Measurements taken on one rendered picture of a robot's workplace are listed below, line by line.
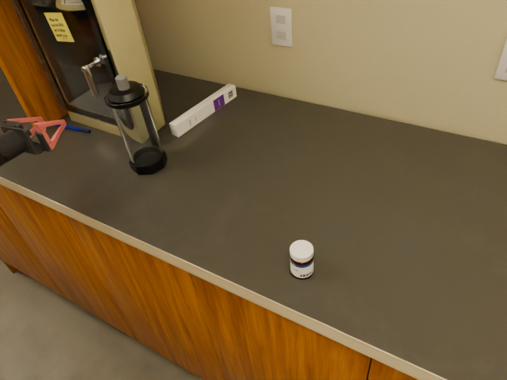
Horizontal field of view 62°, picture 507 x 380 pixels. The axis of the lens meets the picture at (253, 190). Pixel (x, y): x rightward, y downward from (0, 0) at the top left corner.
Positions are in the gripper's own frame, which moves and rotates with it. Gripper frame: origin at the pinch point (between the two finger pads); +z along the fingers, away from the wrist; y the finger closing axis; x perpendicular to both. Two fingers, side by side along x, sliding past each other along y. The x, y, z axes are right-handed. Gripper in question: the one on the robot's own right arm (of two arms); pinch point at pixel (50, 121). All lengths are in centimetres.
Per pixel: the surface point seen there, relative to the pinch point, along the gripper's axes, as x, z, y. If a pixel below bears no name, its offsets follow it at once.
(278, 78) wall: 16, 65, -25
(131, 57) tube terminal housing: -6.0, 26.2, -5.2
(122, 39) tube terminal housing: -11.4, 24.8, -6.0
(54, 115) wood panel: 10.9, 19.3, 35.1
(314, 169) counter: 27, 33, -52
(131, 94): -2.2, 12.7, -17.3
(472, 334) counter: 35, 4, -95
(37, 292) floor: 100, -3, 91
